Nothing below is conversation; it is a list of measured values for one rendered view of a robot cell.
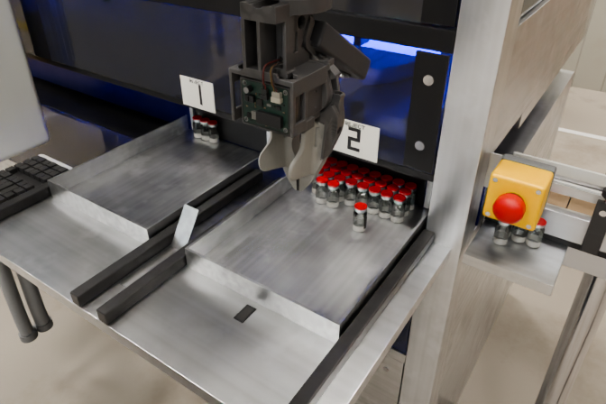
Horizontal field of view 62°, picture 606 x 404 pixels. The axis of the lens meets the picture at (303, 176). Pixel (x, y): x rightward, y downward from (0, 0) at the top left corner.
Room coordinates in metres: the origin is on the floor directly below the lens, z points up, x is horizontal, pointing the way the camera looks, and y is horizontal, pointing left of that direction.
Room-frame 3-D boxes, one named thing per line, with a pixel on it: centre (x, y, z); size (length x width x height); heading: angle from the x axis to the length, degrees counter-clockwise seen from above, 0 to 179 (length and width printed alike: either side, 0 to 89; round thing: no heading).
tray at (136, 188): (0.83, 0.25, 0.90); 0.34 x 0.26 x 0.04; 146
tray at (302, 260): (0.64, -0.03, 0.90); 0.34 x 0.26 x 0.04; 146
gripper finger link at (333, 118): (0.47, -0.02, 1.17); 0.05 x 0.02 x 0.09; 57
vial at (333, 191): (0.73, -0.05, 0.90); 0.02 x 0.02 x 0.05
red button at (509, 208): (0.56, -0.28, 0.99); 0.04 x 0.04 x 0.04; 56
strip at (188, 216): (0.59, 0.21, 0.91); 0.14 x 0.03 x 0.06; 146
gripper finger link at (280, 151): (0.47, 0.03, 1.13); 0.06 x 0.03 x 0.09; 147
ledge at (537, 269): (0.63, -0.34, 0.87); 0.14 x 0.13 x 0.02; 146
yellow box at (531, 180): (0.60, -0.30, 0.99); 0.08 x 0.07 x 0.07; 146
